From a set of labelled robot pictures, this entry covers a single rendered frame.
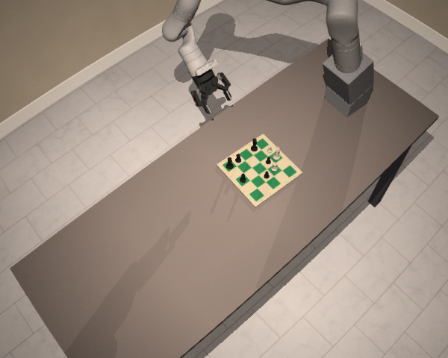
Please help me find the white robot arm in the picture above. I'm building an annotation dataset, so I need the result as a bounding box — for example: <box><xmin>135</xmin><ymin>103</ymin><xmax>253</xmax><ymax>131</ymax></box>
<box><xmin>162</xmin><ymin>0</ymin><xmax>363</xmax><ymax>77</ymax></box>

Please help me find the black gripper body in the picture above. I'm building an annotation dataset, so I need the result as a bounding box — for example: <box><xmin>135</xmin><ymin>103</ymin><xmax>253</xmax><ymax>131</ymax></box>
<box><xmin>192</xmin><ymin>69</ymin><xmax>218</xmax><ymax>95</ymax></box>

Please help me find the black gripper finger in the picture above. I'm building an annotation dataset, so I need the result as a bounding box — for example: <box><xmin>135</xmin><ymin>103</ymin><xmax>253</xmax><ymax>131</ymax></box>
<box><xmin>190</xmin><ymin>86</ymin><xmax>212</xmax><ymax>114</ymax></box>
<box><xmin>211</xmin><ymin>72</ymin><xmax>231</xmax><ymax>101</ymax></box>

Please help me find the green and cream chessboard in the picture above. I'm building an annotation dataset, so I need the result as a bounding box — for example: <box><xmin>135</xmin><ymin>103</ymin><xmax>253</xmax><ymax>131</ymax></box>
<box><xmin>217</xmin><ymin>134</ymin><xmax>302</xmax><ymax>207</ymax></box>

